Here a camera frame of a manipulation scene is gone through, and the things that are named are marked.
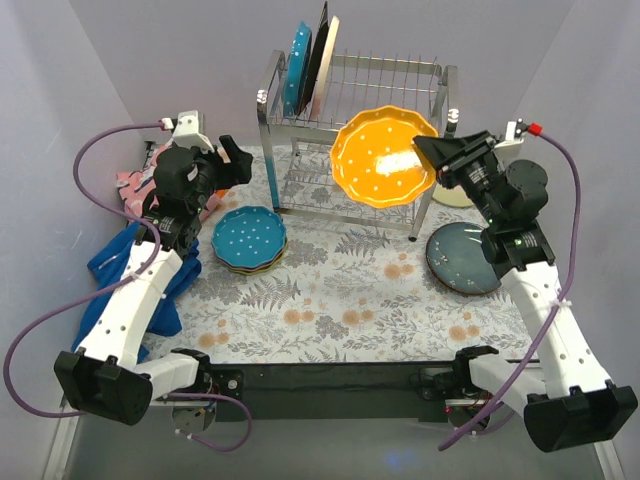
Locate black square plate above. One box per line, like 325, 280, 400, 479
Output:
296, 1, 329, 116

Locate floral table mat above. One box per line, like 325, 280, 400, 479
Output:
144, 139, 561, 365

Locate cream white plate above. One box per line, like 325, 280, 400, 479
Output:
309, 16, 340, 121

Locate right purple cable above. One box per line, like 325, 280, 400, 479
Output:
438, 130, 581, 451

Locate purple cable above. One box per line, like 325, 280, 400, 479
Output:
2, 119, 253, 451
438, 130, 581, 451

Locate orange dotted plate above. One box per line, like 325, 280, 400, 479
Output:
329, 105, 438, 209

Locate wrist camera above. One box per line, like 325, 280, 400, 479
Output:
172, 110, 213, 152
493, 118, 528, 161

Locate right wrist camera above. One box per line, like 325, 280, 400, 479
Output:
493, 118, 528, 161

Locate aluminium frame rail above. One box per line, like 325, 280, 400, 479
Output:
150, 395, 489, 409

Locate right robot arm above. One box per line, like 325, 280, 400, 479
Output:
412, 131, 639, 452

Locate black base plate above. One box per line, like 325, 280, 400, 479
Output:
212, 361, 474, 422

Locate blue fleece cloth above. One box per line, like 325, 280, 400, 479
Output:
73, 224, 202, 368

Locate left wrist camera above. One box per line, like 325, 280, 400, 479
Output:
172, 110, 213, 152

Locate pink whale pattern cloth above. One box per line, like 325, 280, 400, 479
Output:
115, 144, 221, 224

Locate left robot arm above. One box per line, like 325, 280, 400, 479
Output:
54, 135, 253, 425

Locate dark green brown plate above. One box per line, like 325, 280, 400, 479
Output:
426, 222, 500, 295

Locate blue dotted plate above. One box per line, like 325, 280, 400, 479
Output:
211, 205, 287, 270
283, 21, 312, 118

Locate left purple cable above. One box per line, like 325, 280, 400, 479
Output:
2, 119, 253, 451

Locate beige plate with sprig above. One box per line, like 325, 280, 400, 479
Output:
433, 185, 473, 208

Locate steel dish rack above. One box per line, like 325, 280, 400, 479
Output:
256, 50, 459, 241

